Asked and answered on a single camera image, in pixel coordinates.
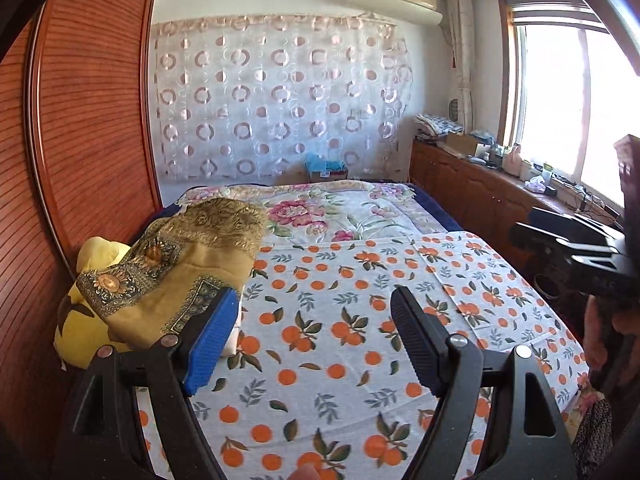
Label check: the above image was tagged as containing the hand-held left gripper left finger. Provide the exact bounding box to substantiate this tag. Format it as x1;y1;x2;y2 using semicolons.
52;286;240;480

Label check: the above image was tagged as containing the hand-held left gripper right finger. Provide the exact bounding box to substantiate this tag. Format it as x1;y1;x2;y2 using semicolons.
390;285;573;480

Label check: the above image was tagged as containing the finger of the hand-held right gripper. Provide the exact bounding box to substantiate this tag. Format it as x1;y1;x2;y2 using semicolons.
510;221;617;262
565;260;626;294

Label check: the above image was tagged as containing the golden paisley patterned garment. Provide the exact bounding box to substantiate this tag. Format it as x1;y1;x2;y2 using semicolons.
75;197;271;353

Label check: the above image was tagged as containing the person's right forearm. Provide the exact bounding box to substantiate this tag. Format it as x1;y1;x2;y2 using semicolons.
585;294;640;391

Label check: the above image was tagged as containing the white plastic bottle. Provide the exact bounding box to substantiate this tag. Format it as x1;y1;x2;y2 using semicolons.
502;142;521;176

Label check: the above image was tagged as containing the wooden sideboard cabinet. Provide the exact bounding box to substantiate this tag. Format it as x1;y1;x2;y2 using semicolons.
410;140;626;271

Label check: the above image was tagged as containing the dark blue bed sheet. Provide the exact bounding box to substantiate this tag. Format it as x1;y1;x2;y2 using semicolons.
407;184;463;233

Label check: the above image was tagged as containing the yellow plush toy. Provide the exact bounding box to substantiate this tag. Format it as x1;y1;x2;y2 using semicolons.
54;237;133;368

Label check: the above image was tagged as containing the open cardboard box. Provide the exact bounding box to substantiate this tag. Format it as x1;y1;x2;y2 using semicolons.
445;131;478;156

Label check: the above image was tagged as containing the wooden framed window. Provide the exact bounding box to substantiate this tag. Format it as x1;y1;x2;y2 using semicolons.
500;0;640;211

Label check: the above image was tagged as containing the person's dark patterned clothing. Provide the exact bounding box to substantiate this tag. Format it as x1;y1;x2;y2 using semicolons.
572;397;613;478

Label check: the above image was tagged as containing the floral quilt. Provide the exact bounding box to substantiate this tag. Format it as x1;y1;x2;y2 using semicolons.
172;180;426;248

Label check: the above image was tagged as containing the stack of folded cloths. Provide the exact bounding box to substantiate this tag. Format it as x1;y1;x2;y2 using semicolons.
414;112;463;141

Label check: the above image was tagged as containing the blue topped cardboard box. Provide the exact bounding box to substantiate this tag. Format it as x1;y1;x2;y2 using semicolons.
305;152;349;182

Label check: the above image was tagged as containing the white window curtain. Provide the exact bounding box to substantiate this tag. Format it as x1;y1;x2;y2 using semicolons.
445;0;476;126

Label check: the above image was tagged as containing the circle patterned sheer curtain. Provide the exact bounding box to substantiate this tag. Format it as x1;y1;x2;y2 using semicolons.
150;14;416;186

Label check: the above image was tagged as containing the wooden louvred wardrobe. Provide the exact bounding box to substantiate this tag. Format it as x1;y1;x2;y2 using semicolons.
0;0;163;441

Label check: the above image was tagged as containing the power strip with cables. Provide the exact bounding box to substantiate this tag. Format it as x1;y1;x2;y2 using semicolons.
550;175;621;216

